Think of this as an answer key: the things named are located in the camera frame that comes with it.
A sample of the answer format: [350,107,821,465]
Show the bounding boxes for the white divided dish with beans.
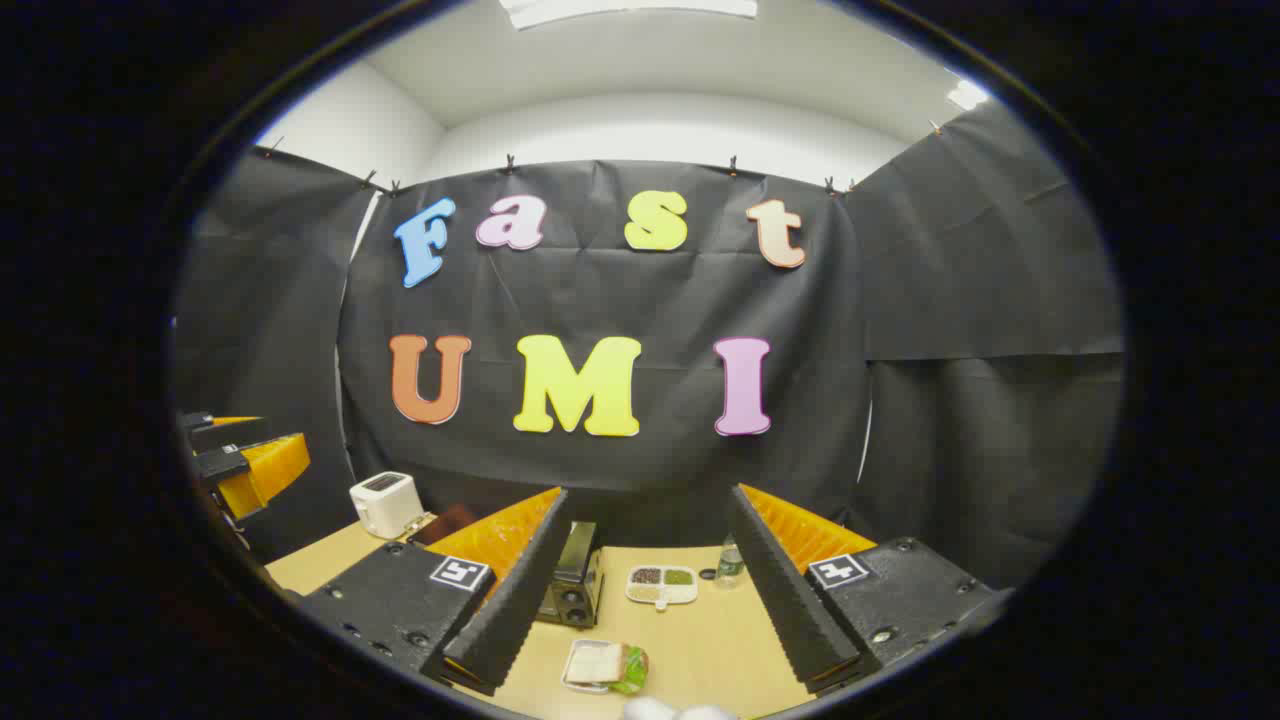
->
[626,565,699,611]

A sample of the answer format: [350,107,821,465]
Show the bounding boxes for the small white plastic tray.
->
[560,638,633,695]

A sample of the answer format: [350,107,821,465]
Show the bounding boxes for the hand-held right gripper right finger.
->
[728,484,1001,695]

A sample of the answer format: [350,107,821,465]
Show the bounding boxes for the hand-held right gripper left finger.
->
[300,487,573,697]

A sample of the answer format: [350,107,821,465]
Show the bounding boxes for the white toaster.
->
[349,471,426,540]

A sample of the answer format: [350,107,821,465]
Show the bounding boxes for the lettuce sandwich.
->
[565,642,649,696]

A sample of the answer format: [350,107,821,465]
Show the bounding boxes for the long ceiling light panel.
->
[500,0,759,29]

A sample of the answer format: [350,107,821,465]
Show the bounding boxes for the black electric oven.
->
[410,503,607,629]

